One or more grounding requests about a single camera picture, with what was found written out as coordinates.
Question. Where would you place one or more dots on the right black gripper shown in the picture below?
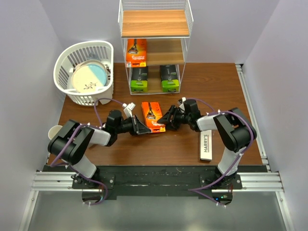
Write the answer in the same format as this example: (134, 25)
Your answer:
(172, 124)

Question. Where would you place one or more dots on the orange Gillette razor pack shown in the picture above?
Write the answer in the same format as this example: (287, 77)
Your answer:
(152, 113)
(136, 53)

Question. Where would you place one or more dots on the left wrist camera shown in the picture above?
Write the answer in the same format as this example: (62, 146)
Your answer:
(128, 108)

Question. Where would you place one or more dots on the green black razor box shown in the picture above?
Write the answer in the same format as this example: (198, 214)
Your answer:
(169, 78)
(139, 79)

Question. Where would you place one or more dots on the cream and blue plate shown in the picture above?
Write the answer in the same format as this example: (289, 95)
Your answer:
(89, 76)

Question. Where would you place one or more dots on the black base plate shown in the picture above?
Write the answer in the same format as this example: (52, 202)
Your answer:
(159, 180)

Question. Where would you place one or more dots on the white wire wooden shelf unit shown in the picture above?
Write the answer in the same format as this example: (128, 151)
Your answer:
(167, 27)

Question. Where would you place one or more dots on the aluminium rail frame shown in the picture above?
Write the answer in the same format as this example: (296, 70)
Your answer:
(260, 206)

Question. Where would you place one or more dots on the white plastic laundry basket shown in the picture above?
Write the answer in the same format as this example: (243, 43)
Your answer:
(99, 50)

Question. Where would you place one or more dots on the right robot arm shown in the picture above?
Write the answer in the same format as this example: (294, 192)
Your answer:
(236, 132)

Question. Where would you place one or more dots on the cream paper cup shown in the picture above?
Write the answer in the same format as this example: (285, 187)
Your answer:
(53, 131)

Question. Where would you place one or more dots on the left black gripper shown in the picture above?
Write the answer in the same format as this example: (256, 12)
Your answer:
(141, 128)

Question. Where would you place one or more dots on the white Harry's box right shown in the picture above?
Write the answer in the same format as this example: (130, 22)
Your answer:
(206, 145)

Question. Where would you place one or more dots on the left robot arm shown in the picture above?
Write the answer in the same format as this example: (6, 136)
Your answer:
(73, 139)

